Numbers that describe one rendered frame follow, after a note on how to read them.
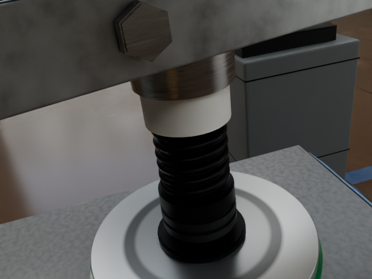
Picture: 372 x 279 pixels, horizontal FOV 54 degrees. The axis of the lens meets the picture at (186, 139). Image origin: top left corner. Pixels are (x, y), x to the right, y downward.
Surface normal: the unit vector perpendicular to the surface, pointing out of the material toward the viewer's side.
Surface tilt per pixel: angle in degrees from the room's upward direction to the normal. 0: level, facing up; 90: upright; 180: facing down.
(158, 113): 90
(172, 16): 90
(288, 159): 0
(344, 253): 0
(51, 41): 90
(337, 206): 0
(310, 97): 90
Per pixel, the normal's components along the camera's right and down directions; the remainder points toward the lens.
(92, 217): -0.11, -0.88
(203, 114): 0.38, 0.40
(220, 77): 0.70, 0.26
